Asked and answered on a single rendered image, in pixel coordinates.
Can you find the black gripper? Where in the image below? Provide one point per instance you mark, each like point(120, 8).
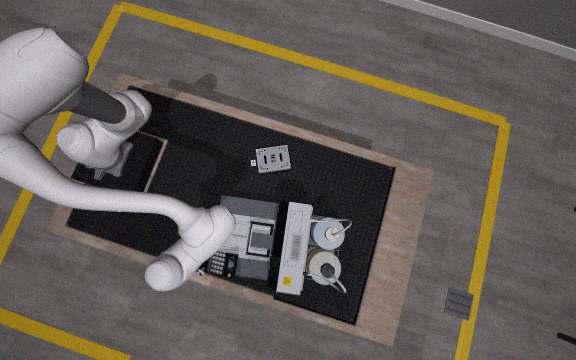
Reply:
point(202, 268)

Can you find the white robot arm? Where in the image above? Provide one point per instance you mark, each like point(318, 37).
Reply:
point(42, 73)

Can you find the white plastic bottle with cap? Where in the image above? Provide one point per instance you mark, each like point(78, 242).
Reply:
point(320, 231)

